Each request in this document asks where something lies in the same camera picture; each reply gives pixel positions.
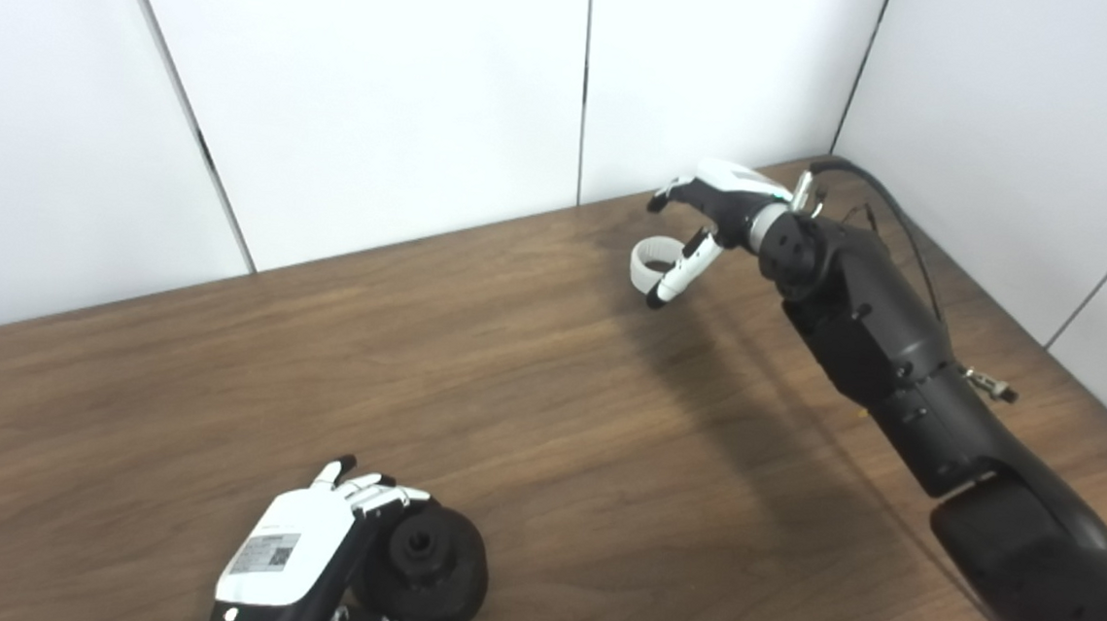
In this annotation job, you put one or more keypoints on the white and black left hand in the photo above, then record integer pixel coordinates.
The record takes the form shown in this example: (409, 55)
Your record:
(288, 555)

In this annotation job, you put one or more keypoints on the white and black right hand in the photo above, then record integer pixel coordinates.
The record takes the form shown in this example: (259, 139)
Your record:
(732, 192)

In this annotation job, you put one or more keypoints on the round black stepped part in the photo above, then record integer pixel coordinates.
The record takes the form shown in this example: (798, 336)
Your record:
(452, 576)

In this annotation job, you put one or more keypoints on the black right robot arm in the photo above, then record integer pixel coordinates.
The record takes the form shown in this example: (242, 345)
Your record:
(901, 354)

